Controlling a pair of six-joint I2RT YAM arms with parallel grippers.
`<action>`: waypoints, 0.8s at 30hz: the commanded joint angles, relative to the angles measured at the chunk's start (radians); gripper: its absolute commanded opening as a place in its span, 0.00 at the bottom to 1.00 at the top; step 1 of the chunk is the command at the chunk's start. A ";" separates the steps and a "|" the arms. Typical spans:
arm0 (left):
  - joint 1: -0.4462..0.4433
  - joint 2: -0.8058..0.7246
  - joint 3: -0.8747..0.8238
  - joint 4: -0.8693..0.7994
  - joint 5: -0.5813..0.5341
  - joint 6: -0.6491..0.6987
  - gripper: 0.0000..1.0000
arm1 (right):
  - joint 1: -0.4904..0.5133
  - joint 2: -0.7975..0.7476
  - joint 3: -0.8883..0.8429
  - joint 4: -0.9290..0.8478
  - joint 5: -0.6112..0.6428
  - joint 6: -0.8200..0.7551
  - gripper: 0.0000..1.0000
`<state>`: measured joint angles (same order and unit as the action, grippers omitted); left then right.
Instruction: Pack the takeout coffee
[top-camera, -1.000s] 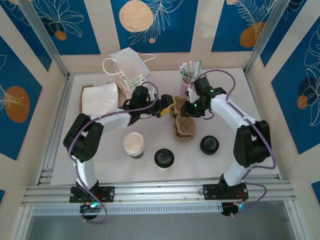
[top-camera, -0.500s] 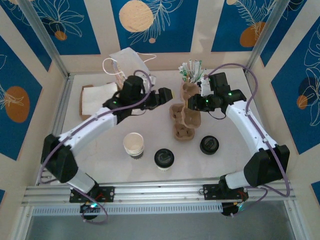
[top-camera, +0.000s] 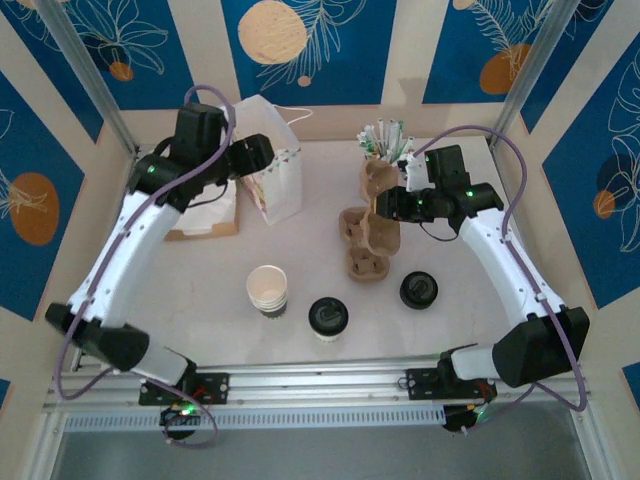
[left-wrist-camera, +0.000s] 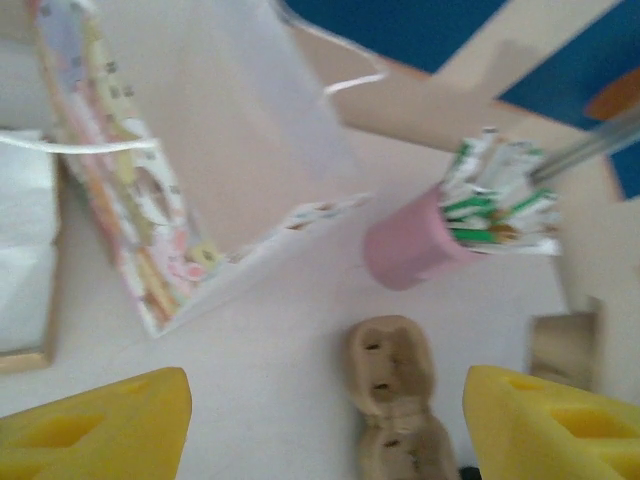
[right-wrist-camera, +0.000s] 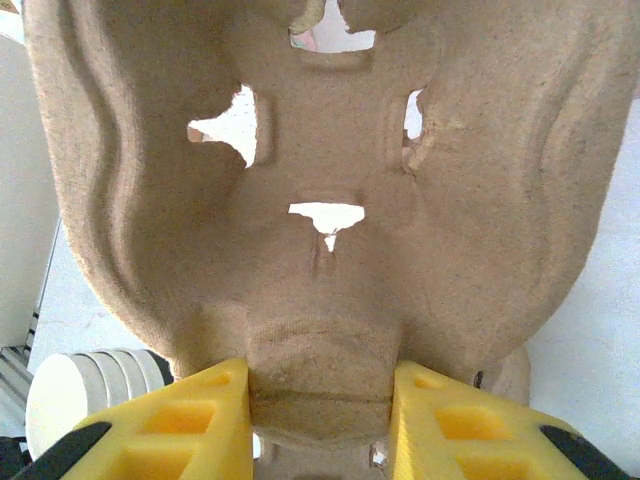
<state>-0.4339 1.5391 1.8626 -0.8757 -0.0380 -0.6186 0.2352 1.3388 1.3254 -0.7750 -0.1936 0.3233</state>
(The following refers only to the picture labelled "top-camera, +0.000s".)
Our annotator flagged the cardboard napkin box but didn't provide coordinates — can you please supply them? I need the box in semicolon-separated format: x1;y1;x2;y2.
163;179;241;243

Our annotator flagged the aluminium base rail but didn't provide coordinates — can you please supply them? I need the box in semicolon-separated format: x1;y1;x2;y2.
42;349;586;409

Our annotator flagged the stack of paper cups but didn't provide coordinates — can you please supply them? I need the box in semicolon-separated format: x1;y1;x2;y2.
246;264;290;320

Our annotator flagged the white paper bag with handles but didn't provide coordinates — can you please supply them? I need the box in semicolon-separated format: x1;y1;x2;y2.
230;93;315;228

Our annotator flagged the black plastic cup lid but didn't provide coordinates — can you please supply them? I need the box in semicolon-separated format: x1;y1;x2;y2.
308;297;350;336

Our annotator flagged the aluminium frame post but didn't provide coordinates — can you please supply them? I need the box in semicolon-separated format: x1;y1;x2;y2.
35;0;140;156
488;0;581;154

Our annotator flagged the brown pulp cup carrier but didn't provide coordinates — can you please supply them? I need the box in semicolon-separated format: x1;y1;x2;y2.
359;158;404;257

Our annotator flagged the wrapped straws bundle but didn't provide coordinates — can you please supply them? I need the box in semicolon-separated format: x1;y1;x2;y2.
355;116;416;165

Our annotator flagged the white slotted cable duct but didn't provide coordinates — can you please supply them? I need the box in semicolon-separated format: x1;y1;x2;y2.
64;403;446;434

